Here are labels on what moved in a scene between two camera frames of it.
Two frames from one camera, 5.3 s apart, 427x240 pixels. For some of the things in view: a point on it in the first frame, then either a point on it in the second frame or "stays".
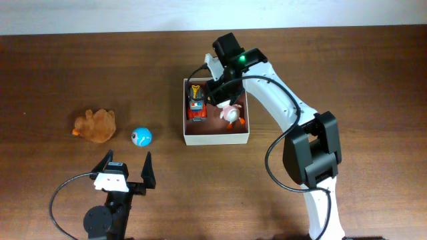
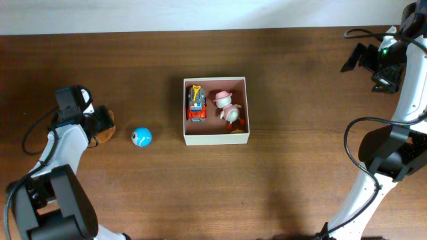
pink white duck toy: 230,113 stays
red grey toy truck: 197,110 stays
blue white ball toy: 141,137 stays
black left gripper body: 134,187 -> 101,121
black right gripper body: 218,94 -> 369,57
